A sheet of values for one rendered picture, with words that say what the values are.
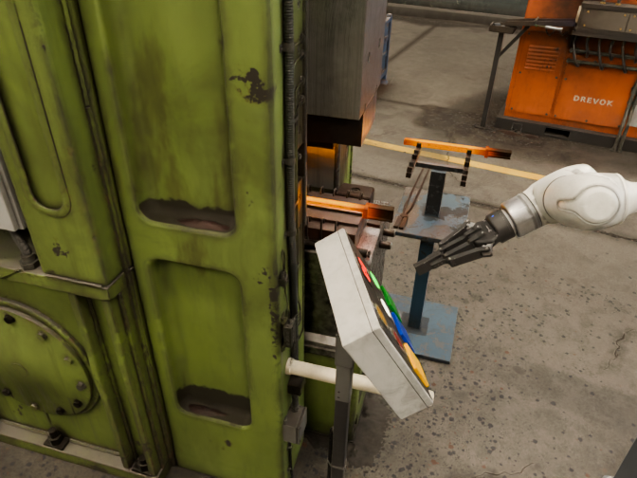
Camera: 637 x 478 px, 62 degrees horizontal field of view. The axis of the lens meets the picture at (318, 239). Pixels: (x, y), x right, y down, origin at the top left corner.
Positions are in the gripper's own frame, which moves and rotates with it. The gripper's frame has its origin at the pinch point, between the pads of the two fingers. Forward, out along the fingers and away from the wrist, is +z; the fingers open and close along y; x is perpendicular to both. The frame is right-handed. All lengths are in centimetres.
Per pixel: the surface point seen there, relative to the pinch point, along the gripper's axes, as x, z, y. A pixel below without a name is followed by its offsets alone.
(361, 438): -96, 57, 32
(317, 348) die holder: -44, 49, 36
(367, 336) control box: 15.8, 16.3, -27.0
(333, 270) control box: 16.4, 18.8, -5.8
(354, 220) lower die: -7.8, 13.7, 41.9
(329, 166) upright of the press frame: -4, 14, 75
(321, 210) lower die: -3, 22, 50
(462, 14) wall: -247, -229, 740
